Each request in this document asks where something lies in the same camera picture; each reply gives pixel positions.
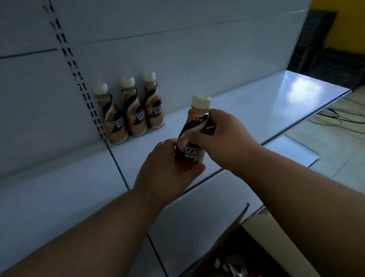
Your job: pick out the white shelf back panel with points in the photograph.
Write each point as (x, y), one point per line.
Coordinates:
(190, 37)

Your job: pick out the person's left thumb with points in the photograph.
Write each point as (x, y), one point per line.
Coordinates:
(196, 171)

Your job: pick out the person's left forearm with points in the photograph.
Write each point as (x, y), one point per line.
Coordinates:
(84, 253)

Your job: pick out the black plastic crate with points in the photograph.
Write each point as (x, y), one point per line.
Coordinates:
(314, 39)
(342, 67)

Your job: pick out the person's right thumb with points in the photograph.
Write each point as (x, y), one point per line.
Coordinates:
(200, 136)

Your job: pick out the coffee bottle with cream cap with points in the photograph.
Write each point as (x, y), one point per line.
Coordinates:
(239, 275)
(113, 123)
(154, 108)
(186, 149)
(135, 116)

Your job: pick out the slotted white shelf upright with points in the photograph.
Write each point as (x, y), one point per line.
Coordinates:
(74, 70)

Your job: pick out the person's left hand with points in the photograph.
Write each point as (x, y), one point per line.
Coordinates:
(157, 174)

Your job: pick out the person's right hand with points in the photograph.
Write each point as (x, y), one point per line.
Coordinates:
(228, 141)

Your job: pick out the brown cardboard box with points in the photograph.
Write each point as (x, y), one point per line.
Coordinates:
(280, 247)

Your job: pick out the person's right forearm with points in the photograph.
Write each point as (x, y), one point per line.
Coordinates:
(326, 219)

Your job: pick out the white metal shelf board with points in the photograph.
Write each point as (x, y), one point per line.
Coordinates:
(205, 219)
(45, 205)
(264, 104)

